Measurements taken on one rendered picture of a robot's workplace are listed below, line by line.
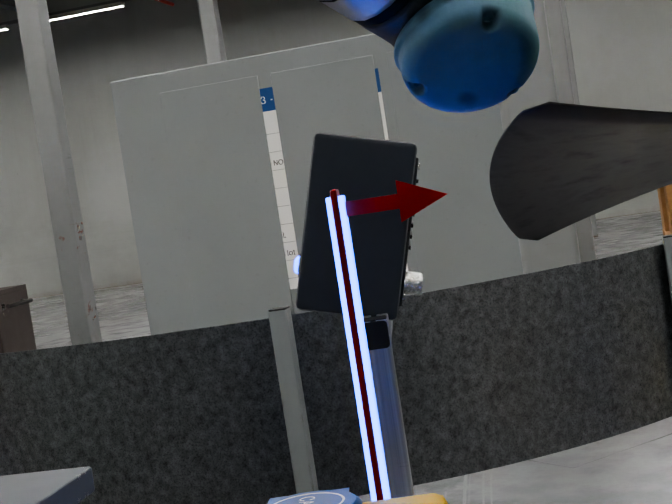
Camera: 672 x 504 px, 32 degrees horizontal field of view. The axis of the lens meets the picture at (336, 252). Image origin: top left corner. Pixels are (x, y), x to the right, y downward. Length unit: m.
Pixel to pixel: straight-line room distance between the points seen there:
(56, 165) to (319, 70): 5.52
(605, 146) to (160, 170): 6.56
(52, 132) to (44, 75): 0.57
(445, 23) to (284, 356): 1.84
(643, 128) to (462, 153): 6.11
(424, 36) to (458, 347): 1.93
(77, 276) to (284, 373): 9.59
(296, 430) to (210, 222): 4.69
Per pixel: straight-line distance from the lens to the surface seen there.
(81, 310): 11.96
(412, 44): 0.60
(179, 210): 7.11
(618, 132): 0.61
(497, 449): 2.56
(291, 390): 2.41
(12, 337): 7.42
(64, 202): 11.94
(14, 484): 0.97
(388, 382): 1.19
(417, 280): 1.27
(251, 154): 6.96
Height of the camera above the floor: 1.19
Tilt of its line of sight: 3 degrees down
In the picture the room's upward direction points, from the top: 9 degrees counter-clockwise
